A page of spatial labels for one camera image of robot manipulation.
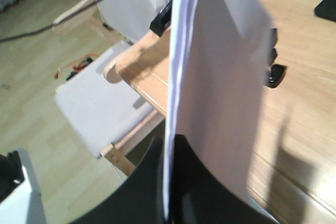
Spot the wooden chair with cushion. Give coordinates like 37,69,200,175
54,0,172,175

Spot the black monitor stand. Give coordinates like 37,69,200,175
314,0,336,22

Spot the white paper sheet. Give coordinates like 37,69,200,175
162,0,275,223

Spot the orange cable on floor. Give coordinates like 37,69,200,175
54,53,100,79

